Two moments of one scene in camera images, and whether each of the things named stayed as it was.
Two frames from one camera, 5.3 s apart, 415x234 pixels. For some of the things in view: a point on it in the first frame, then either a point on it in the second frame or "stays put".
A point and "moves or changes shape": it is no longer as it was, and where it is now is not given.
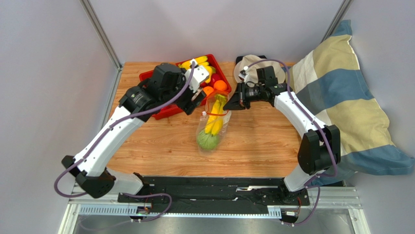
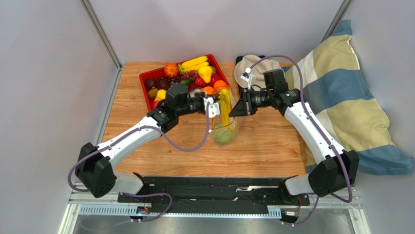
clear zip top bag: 215,121 moves or changes shape
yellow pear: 210,70 stays put
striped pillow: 330,78 stays put
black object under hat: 239,58 stays put
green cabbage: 206,141 to 221,135
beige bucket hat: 249,60 stays put
